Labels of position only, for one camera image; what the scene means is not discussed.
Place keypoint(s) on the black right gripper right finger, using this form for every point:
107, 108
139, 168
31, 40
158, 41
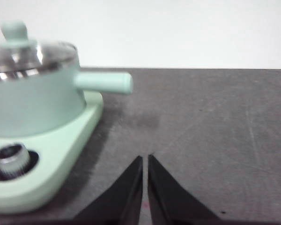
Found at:
168, 201

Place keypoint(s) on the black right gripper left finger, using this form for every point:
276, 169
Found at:
121, 201

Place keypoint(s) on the glass lid with green knob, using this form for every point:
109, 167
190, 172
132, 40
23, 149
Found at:
14, 30

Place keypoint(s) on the green breakfast machine base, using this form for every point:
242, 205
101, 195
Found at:
68, 152

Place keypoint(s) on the silver control knob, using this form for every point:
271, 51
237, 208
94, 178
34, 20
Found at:
11, 161

